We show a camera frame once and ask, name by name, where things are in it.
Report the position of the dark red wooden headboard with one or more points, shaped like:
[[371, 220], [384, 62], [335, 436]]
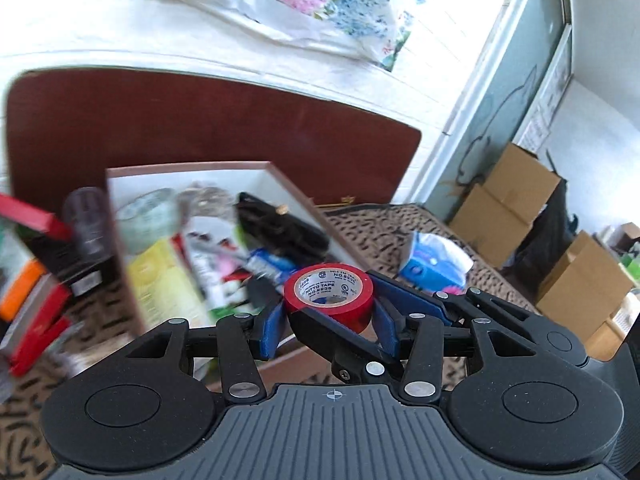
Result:
[[200, 120]]

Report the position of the letter print tablecloth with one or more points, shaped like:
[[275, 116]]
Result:
[[380, 230]]

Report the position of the clear tape roll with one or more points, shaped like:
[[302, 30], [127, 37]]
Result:
[[145, 220]]

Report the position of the red tape roll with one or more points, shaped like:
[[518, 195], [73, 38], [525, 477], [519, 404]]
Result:
[[350, 311]]

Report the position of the black box with barcode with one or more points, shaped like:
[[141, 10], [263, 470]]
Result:
[[55, 262]]

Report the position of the brown cardboard box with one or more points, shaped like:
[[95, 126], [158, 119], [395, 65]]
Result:
[[295, 195]]

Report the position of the black bag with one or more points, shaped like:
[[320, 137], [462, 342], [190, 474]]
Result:
[[550, 242]]

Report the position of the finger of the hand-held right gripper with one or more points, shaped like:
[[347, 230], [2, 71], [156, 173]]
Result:
[[330, 340], [410, 295]]

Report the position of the red flat box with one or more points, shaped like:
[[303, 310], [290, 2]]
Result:
[[42, 347]]

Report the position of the grey glass door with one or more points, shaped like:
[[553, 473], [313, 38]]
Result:
[[505, 85]]

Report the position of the yellow medicine box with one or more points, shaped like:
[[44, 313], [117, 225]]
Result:
[[160, 285]]

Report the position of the black pouch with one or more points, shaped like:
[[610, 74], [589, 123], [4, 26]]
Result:
[[280, 230]]

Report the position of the floral cloth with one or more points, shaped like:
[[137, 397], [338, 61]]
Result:
[[300, 0]]

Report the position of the blue white packet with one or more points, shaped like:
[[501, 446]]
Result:
[[270, 261]]

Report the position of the orange box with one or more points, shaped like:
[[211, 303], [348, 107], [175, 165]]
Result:
[[20, 290]]

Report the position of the clear plastic cup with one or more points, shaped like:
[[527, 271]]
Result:
[[87, 220]]

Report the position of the plain cardboard box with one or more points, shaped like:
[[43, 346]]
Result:
[[487, 225], [522, 180], [582, 285]]

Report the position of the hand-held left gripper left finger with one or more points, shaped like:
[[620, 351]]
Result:
[[272, 325]]

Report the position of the blue tissue pack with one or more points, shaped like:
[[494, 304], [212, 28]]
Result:
[[430, 260]]

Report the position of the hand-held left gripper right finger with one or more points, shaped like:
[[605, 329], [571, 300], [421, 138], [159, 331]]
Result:
[[387, 331]]

